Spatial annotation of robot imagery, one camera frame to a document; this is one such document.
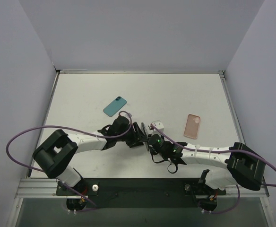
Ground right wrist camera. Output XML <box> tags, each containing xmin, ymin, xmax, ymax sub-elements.
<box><xmin>149</xmin><ymin>120</ymin><xmax>164</xmax><ymax>134</ymax></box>

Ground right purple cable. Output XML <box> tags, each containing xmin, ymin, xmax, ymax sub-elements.
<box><xmin>151</xmin><ymin>125</ymin><xmax>276</xmax><ymax>215</ymax></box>

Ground black phone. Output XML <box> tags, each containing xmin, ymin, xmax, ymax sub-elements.
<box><xmin>140</xmin><ymin>122</ymin><xmax>150</xmax><ymax>151</ymax></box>

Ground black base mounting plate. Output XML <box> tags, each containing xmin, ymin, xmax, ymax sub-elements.
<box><xmin>55</xmin><ymin>178</ymin><xmax>227</xmax><ymax>209</ymax></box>

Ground aluminium table frame rail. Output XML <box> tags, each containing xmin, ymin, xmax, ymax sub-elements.
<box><xmin>15</xmin><ymin>70</ymin><xmax>270</xmax><ymax>199</ymax></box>

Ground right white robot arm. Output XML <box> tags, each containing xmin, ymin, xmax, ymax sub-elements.
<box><xmin>147</xmin><ymin>134</ymin><xmax>266</xmax><ymax>191</ymax></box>

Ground teal phone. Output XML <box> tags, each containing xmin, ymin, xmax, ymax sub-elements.
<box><xmin>103</xmin><ymin>96</ymin><xmax>127</xmax><ymax>117</ymax></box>

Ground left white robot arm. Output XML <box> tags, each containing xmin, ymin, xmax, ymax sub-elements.
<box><xmin>33</xmin><ymin>116</ymin><xmax>147</xmax><ymax>195</ymax></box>

